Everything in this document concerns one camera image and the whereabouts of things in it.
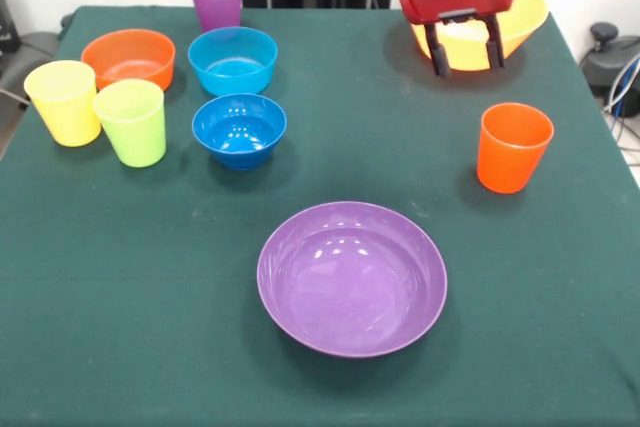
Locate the large yellow plastic bowl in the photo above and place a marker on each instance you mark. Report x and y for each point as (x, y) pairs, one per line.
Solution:
(525, 17)

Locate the red plastic cup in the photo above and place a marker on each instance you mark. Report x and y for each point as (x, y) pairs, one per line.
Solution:
(510, 157)

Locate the dark blue plastic bowl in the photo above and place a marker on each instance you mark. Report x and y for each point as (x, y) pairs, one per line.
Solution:
(239, 134)

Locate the purple plastic bowl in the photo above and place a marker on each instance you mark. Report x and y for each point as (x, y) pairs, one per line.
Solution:
(350, 287)

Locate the light blue plastic bowl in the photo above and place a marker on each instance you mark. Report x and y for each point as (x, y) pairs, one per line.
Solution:
(232, 72)

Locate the purple plastic cup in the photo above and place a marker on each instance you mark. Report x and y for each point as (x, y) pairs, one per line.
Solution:
(215, 2)

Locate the orange-red plastic bowl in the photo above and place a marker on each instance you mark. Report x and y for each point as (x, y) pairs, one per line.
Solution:
(130, 54)

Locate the green plastic cup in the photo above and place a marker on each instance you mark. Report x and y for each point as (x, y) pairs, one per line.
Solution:
(132, 127)

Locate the yellow plastic cup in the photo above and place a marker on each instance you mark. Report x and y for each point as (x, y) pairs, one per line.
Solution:
(65, 107)

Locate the dark green tablecloth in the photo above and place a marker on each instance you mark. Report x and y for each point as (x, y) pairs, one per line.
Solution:
(125, 272)

